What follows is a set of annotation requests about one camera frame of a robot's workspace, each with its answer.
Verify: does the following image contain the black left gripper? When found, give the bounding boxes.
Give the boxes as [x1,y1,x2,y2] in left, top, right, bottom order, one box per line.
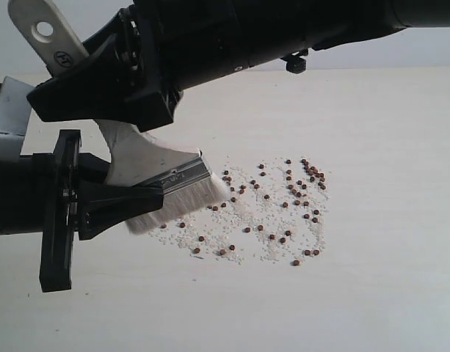
[32,130,164,293]

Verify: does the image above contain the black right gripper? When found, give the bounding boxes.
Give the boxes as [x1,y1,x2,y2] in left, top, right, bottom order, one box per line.
[83,1,309,131]

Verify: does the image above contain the white wide paint brush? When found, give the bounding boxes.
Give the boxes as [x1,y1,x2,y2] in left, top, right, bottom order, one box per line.
[7,1,229,235]

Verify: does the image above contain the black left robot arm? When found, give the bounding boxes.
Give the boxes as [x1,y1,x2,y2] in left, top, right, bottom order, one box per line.
[0,130,164,293]

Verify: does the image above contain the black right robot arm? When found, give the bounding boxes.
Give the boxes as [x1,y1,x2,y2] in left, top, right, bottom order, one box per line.
[27,1,450,132]

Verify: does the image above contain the scattered rice and brown pellets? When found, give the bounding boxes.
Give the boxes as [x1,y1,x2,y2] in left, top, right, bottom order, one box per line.
[145,155,333,280]

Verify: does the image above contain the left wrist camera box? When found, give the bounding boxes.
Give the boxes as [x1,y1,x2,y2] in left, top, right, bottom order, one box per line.
[0,76,34,162]

